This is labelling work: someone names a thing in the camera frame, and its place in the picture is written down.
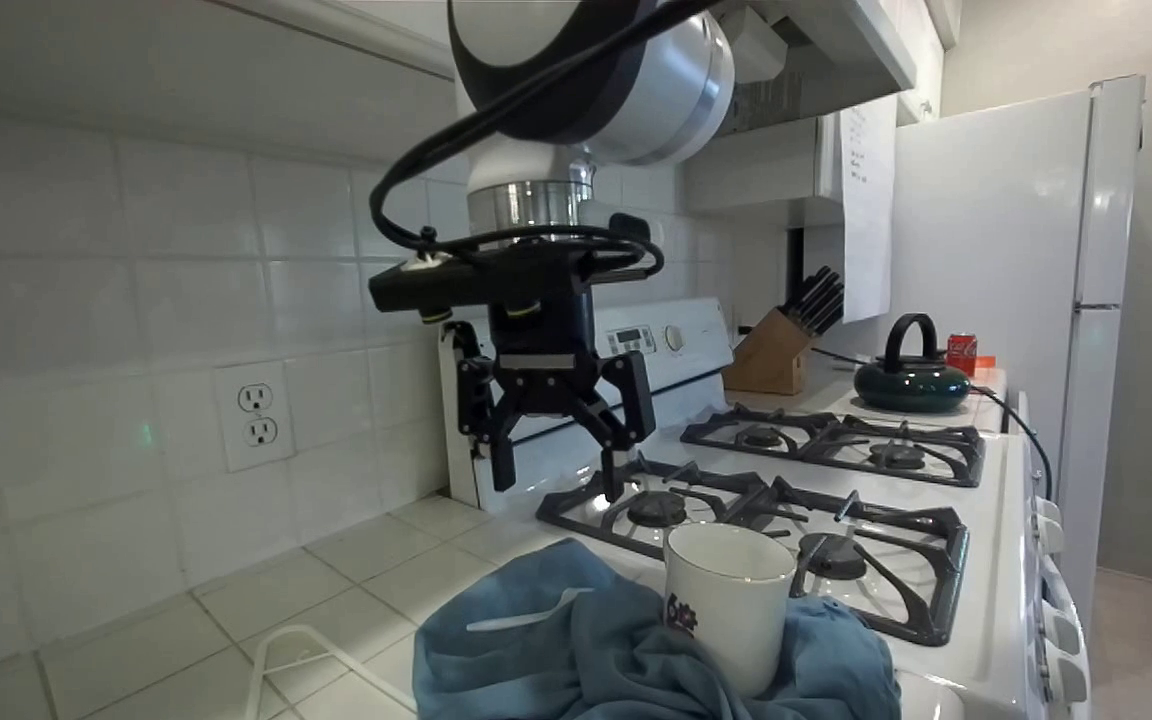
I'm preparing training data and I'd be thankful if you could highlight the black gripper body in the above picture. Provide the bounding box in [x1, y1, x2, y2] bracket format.
[489, 253, 604, 412]

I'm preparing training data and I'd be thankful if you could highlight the white plastic spoon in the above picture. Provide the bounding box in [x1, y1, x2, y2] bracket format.
[462, 602, 579, 640]

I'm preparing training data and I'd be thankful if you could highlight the white mug with print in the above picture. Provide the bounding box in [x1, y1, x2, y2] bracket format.
[660, 520, 802, 705]

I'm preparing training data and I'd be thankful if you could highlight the black round burner cap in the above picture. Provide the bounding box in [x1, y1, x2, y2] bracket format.
[622, 489, 691, 531]
[732, 419, 792, 455]
[796, 531, 873, 583]
[862, 439, 926, 475]

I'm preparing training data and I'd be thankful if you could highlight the white gas stove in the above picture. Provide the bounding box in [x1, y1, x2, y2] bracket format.
[433, 294, 1099, 720]

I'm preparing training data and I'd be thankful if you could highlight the wooden knife block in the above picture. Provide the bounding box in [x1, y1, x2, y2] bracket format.
[721, 309, 821, 402]

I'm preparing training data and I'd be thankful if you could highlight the black cast iron grate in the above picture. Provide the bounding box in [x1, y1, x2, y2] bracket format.
[674, 402, 988, 492]
[531, 455, 977, 651]

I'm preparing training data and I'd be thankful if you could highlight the blue cloth towel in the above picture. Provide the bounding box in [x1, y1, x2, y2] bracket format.
[407, 535, 905, 720]

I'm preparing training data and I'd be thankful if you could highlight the dark teal kettle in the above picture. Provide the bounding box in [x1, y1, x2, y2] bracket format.
[850, 312, 977, 415]

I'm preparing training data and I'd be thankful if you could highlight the white paper sheet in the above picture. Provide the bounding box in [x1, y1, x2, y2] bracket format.
[835, 97, 905, 324]

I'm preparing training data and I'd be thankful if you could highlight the white range hood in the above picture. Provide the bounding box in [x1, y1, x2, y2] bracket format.
[713, 0, 950, 137]

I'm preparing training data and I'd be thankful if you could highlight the white refrigerator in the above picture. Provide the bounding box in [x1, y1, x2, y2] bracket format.
[888, 71, 1152, 634]

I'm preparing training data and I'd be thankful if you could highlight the white upper cabinet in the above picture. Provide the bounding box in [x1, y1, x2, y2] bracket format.
[0, 0, 473, 171]

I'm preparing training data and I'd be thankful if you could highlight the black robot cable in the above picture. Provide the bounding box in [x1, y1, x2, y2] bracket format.
[368, 0, 721, 294]

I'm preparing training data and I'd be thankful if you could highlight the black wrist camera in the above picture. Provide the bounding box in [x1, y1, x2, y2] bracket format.
[364, 255, 489, 321]

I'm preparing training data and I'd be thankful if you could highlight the black knife handle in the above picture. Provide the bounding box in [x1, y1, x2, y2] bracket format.
[796, 284, 846, 339]
[781, 264, 835, 315]

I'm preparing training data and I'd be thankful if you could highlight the white wall outlet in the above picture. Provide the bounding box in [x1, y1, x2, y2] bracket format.
[210, 361, 294, 473]

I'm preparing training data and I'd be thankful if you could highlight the white cable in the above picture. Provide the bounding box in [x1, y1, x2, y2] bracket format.
[243, 622, 418, 720]

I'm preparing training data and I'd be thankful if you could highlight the thin black cable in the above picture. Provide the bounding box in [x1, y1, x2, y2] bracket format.
[969, 382, 1057, 504]

